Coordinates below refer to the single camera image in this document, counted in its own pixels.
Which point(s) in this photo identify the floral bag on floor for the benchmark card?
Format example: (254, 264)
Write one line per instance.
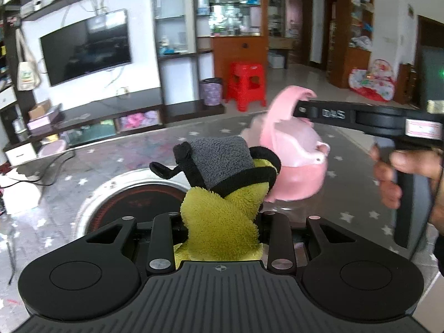
(377, 83)

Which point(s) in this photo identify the white tote bag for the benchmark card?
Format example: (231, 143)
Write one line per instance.
(28, 77)

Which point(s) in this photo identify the dark tv console cabinet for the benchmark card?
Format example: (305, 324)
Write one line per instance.
(112, 109)

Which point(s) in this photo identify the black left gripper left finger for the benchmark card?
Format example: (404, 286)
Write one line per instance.
(167, 231)

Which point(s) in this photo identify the person's right hand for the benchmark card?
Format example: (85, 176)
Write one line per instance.
(427, 163)

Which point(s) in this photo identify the red plastic stool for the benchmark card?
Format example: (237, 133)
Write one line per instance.
(246, 84)

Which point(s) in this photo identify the round induction cooktop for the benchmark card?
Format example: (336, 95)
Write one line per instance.
(138, 193)

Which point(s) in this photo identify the pink lidded water bottle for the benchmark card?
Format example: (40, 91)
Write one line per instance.
(299, 147)

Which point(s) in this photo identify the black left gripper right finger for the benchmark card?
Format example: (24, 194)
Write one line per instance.
(275, 232)

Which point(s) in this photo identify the glass display shelf unit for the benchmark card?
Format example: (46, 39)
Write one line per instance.
(183, 43)

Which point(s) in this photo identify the wooden cabinet counter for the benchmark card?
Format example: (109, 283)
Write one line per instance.
(238, 33)

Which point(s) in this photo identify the purple waste bin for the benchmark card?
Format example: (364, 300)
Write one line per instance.
(211, 91)

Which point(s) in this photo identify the yellow grey cleaning cloth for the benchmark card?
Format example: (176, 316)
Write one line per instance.
(229, 182)

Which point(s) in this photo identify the wooden bookshelf right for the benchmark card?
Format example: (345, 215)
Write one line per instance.
(353, 20)

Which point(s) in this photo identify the wall mounted black television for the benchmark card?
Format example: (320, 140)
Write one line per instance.
(85, 47)

